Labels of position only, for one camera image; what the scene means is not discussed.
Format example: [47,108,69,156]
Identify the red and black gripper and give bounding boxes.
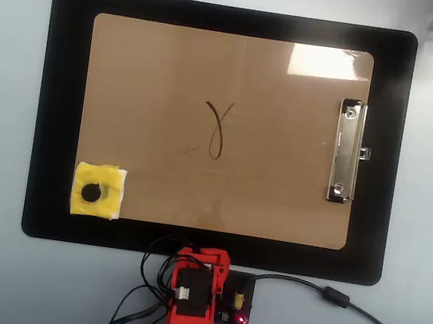
[166,241,234,320]

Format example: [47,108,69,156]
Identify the yellow sponge with black knob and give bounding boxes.
[68,159,129,223]

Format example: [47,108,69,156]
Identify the black robot base with board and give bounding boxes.
[213,268,259,324]

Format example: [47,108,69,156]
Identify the metal clipboard clip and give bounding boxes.
[324,97,379,207]

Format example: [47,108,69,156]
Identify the brown clipboard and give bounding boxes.
[66,11,377,253]

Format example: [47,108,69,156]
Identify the black desk mat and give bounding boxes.
[18,0,421,288]

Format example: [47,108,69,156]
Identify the black wires at base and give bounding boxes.
[95,226,206,324]

